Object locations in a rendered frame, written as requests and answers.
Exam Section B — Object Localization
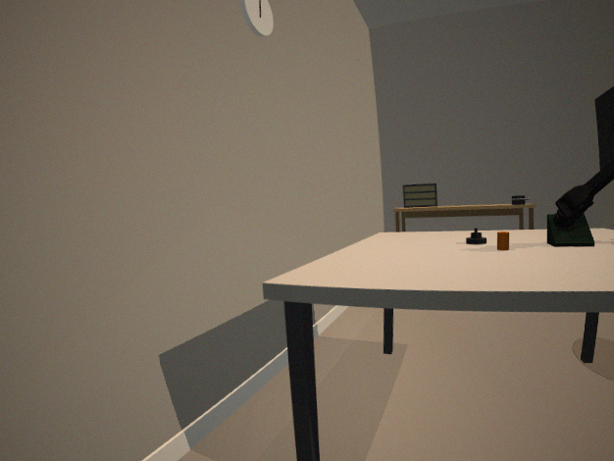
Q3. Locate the orange knob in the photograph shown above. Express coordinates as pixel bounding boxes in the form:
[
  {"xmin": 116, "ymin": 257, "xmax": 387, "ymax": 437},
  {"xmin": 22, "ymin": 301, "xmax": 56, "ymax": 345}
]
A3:
[{"xmin": 497, "ymin": 231, "xmax": 509, "ymax": 251}]

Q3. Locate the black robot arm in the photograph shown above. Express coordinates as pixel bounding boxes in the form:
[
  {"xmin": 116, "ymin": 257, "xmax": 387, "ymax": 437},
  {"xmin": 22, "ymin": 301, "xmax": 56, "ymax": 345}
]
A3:
[{"xmin": 553, "ymin": 159, "xmax": 614, "ymax": 231}]

